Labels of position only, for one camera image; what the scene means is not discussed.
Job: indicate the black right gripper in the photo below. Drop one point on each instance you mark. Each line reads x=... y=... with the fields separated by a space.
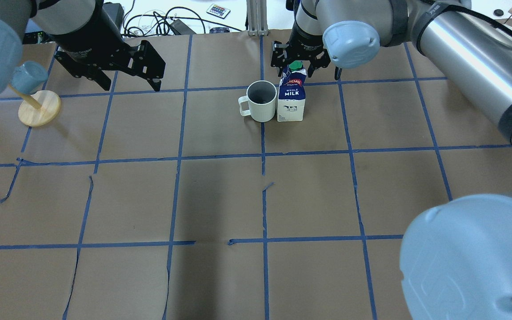
x=306 y=41

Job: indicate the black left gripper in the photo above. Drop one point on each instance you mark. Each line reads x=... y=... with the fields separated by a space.
x=88 y=39

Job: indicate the blue white milk carton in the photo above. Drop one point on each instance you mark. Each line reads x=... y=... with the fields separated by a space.
x=291 y=93

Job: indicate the white ceramic mug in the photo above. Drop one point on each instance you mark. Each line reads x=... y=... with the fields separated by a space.
x=260 y=101

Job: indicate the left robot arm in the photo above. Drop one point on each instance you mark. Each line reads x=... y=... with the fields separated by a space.
x=88 y=38

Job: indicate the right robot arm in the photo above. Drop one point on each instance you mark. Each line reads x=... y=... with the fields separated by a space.
x=455 y=258

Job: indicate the black power adapter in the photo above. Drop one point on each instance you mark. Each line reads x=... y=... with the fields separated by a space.
x=115 y=11

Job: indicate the light blue mug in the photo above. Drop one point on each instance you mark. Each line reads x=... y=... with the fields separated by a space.
x=28 y=77

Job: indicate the wooden mug tree stand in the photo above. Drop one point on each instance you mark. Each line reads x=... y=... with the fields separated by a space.
x=38 y=109

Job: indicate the small remote control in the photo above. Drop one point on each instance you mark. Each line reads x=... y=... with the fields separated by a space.
x=218 y=11

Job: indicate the aluminium frame post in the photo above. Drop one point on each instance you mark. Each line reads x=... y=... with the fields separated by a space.
x=257 y=15

